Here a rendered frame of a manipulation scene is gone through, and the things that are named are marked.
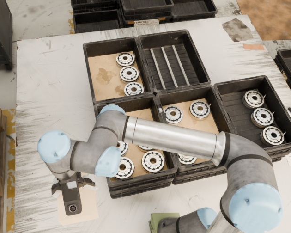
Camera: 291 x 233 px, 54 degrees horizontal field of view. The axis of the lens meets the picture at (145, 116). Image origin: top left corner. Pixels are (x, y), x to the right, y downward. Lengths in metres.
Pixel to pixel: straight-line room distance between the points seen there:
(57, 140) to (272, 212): 0.51
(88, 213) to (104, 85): 0.78
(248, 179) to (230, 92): 0.93
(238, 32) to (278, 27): 1.39
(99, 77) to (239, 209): 1.10
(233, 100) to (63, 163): 1.08
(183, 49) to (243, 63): 0.43
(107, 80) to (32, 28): 1.75
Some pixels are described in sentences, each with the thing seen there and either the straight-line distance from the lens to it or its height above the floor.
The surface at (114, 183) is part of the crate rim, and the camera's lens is 1.19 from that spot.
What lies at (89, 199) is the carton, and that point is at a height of 1.12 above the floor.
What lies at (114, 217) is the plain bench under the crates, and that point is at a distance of 1.39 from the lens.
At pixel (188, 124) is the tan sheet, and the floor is 0.83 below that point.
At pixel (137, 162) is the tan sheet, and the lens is 1.32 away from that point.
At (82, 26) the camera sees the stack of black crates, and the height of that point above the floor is 0.27.
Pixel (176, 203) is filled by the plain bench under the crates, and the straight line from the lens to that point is 1.42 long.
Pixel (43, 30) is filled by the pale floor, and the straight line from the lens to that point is 3.15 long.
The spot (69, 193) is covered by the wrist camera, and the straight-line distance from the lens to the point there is 0.86.
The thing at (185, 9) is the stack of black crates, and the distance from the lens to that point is 2.75.
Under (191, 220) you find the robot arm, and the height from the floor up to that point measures 0.97.
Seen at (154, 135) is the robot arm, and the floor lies 1.38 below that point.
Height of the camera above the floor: 2.06
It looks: 59 degrees down
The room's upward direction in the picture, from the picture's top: 6 degrees clockwise
